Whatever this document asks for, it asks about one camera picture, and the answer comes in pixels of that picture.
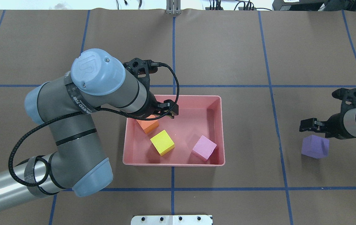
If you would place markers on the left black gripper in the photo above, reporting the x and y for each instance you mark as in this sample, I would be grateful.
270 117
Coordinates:
151 107

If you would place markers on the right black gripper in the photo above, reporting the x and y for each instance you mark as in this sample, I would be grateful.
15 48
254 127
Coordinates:
336 125

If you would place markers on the purple foam block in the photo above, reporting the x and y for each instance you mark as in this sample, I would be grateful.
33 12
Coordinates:
315 146

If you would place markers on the orange foam block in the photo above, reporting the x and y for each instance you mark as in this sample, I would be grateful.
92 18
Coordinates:
148 126

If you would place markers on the yellow foam block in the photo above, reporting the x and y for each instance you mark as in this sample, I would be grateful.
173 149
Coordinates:
162 143

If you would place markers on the pink foam block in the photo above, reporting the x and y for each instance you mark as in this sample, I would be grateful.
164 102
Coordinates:
204 148

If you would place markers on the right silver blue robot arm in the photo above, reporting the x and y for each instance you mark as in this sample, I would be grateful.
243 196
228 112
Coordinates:
342 125

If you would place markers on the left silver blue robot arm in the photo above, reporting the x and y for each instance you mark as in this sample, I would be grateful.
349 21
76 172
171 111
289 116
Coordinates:
96 82

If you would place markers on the pink plastic bin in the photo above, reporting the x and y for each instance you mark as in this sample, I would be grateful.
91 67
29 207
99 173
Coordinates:
199 115

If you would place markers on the silver aluminium frame post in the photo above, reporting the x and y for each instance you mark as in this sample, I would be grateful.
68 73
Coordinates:
173 7

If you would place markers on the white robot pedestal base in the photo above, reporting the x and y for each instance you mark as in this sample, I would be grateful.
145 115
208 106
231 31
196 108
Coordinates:
172 220

